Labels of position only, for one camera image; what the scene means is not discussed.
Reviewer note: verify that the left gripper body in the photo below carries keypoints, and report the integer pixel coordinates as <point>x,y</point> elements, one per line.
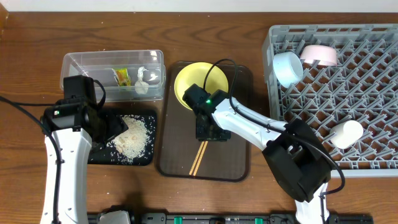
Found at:
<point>100,138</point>

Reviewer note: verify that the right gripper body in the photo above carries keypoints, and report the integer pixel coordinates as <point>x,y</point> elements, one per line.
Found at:
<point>211,135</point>

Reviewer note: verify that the pile of rice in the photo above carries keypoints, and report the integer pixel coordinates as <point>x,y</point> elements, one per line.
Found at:
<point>134,147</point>

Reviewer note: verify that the white tissue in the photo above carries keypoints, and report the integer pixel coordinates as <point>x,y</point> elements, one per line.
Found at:
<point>141,87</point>

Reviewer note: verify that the green snack wrapper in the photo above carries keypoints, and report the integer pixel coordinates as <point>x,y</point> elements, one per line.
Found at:
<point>121,76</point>

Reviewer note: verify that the yellow plate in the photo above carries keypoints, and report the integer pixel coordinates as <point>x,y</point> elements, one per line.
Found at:
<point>195,73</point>

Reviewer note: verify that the blue bowl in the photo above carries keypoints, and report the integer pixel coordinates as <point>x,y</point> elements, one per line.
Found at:
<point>287,68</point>

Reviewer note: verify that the pale green cup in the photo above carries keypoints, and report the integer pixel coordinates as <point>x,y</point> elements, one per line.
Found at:
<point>346,134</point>

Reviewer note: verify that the pink bowl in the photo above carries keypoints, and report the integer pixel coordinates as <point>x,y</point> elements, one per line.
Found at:
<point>326,56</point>

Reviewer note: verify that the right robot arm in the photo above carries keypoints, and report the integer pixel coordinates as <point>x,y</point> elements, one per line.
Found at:
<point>293,153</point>

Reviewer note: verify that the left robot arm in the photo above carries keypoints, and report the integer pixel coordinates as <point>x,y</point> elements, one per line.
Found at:
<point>73,126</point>

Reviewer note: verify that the grey dishwasher rack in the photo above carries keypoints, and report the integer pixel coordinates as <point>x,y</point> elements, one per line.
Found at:
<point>362,87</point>

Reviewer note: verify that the black plastic tray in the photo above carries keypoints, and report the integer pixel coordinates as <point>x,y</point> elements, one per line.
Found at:
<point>103,156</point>

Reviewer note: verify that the dark brown serving tray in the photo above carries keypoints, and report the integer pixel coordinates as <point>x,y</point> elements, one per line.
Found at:
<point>178,154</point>

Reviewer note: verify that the clear plastic bin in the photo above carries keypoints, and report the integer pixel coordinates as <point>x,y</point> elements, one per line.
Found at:
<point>98,66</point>

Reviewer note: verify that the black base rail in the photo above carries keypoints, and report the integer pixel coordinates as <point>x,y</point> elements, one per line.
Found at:
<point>120,214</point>

